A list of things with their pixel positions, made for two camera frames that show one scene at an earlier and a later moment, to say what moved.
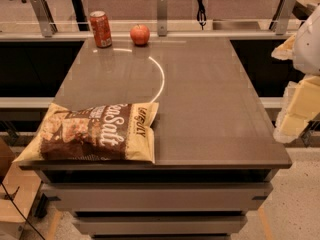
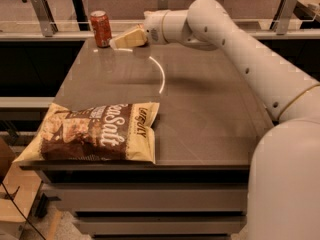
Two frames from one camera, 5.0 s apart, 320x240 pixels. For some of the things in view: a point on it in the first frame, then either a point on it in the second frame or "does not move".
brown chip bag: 118,132 does not move
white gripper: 308,45 to 152,27
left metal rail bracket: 46,20 does not move
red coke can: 101,29 does not move
